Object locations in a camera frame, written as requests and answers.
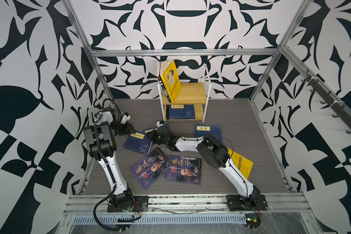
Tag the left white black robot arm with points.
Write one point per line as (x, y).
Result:
(102, 147)

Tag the wall coat hook rail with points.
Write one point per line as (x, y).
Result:
(330, 99)

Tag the dark portrait book left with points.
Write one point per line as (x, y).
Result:
(150, 168)

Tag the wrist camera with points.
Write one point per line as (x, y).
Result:
(161, 124)
(124, 117)

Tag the dark portrait book right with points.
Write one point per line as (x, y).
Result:
(185, 170)

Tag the black book leaning on shelf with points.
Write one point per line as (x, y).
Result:
(162, 84)

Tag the yellow cartoon book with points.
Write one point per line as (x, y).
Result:
(170, 77)
(242, 164)

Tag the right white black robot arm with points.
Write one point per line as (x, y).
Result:
(214, 153)

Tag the white slotted cable duct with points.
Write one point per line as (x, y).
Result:
(146, 219)

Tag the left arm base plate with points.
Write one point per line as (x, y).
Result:
(136, 204)

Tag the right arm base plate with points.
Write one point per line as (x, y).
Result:
(238, 203)

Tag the blue book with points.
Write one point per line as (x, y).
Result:
(214, 130)
(180, 112)
(138, 142)
(148, 130)

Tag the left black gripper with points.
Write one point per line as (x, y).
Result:
(127, 130)

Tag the dark portrait book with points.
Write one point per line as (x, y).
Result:
(185, 170)
(150, 168)

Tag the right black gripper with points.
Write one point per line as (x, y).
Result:
(152, 134)

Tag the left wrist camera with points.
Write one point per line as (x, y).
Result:
(124, 117)

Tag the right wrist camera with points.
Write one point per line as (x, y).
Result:
(161, 124)

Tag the wooden white frame bookshelf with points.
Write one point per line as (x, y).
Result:
(197, 94)

